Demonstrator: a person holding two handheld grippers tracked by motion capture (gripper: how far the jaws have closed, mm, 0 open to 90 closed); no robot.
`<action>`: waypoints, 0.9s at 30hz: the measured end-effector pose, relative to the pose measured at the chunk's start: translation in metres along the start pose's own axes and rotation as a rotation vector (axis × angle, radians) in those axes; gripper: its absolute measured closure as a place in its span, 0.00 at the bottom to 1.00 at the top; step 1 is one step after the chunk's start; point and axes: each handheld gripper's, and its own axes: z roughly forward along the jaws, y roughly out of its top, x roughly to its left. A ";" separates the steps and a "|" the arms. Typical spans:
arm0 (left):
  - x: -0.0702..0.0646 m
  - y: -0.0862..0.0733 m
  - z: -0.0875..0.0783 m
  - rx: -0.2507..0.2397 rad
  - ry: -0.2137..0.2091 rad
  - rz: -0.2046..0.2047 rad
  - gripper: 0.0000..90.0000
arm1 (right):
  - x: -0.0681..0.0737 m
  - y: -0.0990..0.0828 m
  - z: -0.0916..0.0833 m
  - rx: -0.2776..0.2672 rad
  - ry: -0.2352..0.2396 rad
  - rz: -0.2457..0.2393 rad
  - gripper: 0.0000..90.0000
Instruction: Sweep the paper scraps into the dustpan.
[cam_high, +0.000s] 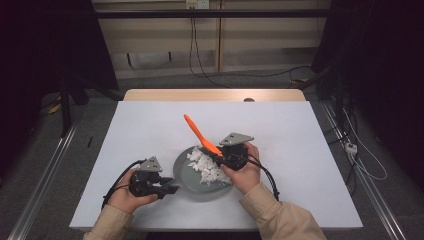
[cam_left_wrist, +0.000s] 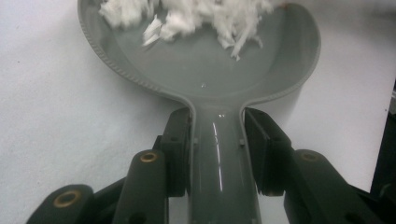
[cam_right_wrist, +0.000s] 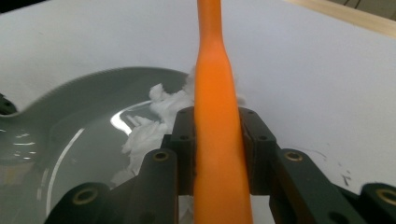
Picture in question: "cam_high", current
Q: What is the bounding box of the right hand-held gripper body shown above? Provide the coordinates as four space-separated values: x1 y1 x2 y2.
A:
218 132 255 172

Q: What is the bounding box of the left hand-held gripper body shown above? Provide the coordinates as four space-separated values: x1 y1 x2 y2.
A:
128 156 166 200

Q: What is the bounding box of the pile of white paper scraps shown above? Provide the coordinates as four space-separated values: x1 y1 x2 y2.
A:
185 145 232 187

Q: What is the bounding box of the orange brush with grey bristles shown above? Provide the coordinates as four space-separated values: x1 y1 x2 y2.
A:
183 113 224 158

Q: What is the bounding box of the grey dustpan with orange edge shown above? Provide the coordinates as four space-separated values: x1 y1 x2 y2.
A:
172 145 235 203

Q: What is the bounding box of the person's right hand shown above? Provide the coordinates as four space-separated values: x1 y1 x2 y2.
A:
221 142 262 196

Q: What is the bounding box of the person's left hand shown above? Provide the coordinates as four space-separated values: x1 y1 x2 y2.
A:
107 169 160 215

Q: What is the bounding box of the wooden table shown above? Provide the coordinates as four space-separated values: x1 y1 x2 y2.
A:
123 88 307 102

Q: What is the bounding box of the black metal stand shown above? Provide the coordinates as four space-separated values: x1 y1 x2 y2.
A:
59 78 89 138

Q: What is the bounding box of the black metal crossbar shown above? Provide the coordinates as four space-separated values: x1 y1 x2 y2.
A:
94 9 332 20

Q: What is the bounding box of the black curtain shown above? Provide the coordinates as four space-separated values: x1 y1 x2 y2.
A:
311 0 424 191
0 0 120 174

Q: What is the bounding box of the left hand-held gripper cable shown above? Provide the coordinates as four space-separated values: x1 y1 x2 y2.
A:
101 159 148 210

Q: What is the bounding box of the hand-held gripper cable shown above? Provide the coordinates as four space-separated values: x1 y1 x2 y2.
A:
245 155 281 202
101 159 148 210

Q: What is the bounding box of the right hand-held gripper cable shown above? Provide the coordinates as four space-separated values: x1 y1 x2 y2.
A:
245 155 281 202

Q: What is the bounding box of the black wall cable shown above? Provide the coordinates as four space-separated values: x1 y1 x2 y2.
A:
192 8 313 80
188 8 231 89

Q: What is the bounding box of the aluminium floor rail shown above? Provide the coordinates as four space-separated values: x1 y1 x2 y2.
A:
320 101 408 240
7 124 79 240

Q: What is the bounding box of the white floor cable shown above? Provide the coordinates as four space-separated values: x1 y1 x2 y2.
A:
343 108 389 182

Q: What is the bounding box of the white wall socket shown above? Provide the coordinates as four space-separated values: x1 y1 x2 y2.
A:
185 0 210 10

